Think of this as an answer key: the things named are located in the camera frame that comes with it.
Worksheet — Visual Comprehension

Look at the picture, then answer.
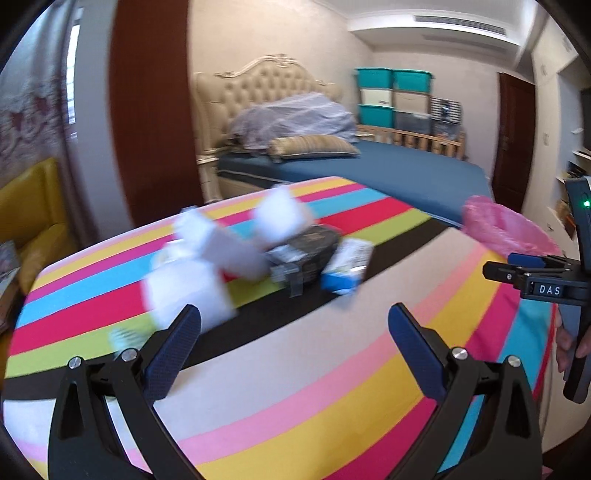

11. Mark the person's right hand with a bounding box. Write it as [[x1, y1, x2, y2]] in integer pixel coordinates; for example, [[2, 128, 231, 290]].
[[556, 305, 591, 373]]

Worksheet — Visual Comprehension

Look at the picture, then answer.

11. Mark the white foam block piece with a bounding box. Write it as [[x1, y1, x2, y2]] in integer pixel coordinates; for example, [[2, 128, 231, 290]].
[[141, 240, 236, 332]]

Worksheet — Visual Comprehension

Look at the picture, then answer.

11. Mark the white printed carton box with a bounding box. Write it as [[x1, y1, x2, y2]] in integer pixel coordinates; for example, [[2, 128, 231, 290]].
[[321, 238, 375, 295]]

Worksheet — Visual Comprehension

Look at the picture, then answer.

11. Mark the striped colourful tablecloth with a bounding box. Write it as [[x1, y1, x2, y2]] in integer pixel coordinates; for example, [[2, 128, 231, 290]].
[[3, 177, 556, 479]]

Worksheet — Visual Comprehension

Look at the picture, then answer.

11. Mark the pink-white small box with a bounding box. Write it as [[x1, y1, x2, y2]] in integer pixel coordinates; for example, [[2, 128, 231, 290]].
[[173, 207, 269, 281]]

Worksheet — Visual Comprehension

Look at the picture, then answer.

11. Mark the white built-in wardrobe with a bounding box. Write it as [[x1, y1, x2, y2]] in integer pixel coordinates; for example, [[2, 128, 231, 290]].
[[523, 18, 590, 258]]

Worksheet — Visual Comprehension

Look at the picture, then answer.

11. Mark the dark brown door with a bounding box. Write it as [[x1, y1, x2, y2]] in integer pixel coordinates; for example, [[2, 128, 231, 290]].
[[492, 73, 536, 213]]

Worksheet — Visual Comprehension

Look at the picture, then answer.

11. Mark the bed with blue sheet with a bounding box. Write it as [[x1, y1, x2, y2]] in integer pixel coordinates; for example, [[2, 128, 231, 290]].
[[217, 141, 493, 227]]

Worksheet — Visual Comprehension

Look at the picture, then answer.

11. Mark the black rectangular box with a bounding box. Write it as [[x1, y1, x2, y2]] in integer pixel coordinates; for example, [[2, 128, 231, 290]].
[[266, 225, 342, 297]]

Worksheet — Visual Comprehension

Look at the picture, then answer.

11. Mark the white foam sheet piece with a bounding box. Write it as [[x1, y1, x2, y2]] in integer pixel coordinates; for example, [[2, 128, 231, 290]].
[[252, 185, 315, 247]]

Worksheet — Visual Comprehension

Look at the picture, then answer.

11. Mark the black television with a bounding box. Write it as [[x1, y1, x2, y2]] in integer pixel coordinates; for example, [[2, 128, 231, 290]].
[[580, 88, 591, 151]]

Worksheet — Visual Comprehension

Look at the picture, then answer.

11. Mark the yellow leather armchair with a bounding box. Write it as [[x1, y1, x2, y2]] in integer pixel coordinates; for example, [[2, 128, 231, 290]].
[[1, 158, 78, 294]]

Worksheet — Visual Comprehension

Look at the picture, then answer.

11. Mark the checkered black white bag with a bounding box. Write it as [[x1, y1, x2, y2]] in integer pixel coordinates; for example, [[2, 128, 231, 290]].
[[431, 97, 463, 124]]

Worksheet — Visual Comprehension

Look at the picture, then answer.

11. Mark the grey clear storage bin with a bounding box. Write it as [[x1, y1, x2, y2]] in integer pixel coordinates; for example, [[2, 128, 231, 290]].
[[394, 110, 432, 135]]

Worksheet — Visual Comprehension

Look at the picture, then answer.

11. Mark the beige storage bin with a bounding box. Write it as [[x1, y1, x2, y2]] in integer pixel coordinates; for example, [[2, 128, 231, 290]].
[[393, 90, 431, 114]]

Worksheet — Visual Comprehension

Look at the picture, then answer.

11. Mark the teal lower storage bin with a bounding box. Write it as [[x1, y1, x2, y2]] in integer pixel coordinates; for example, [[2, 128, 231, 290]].
[[359, 104, 394, 128]]

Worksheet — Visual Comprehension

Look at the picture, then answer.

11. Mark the teal storage bin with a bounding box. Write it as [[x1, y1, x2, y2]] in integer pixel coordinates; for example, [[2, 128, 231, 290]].
[[393, 69, 434, 94], [356, 67, 394, 89], [359, 104, 394, 128]]

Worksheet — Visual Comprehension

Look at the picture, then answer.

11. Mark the striped brown pillow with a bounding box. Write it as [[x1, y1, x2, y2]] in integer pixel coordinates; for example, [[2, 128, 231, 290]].
[[267, 135, 360, 162]]

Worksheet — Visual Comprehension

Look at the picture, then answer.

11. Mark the teal storage bin right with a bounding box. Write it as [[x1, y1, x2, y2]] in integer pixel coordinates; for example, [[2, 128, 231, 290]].
[[393, 69, 434, 94]]

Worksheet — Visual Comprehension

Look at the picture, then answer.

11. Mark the grey striped duvet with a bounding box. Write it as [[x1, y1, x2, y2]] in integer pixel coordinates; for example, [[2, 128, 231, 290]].
[[226, 92, 356, 151]]

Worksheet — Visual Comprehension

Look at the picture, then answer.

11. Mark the dark red wooden panel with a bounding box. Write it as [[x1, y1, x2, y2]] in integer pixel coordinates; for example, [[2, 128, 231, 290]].
[[109, 0, 204, 226]]

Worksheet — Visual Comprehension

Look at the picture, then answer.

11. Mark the white storage bin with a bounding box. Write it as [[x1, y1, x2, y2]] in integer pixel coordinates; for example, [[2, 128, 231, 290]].
[[360, 88, 393, 107]]

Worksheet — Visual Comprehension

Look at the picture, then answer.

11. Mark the lace patterned curtain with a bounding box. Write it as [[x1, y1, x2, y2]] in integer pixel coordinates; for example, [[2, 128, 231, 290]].
[[1, 1, 77, 185]]

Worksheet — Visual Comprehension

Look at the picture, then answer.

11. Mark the beige tufted headboard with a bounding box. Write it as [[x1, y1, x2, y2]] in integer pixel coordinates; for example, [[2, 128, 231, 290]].
[[189, 54, 344, 155]]

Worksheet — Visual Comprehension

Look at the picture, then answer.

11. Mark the teal storage bin left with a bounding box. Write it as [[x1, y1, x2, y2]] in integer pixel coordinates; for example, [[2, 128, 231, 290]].
[[356, 67, 394, 89]]

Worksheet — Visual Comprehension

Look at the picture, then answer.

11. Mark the ceiling air vent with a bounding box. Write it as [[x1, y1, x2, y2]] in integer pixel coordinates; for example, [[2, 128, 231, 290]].
[[414, 15, 507, 36]]

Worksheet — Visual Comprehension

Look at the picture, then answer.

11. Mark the wooden crib rail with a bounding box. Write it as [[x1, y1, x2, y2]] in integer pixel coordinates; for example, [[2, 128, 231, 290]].
[[356, 125, 467, 161]]

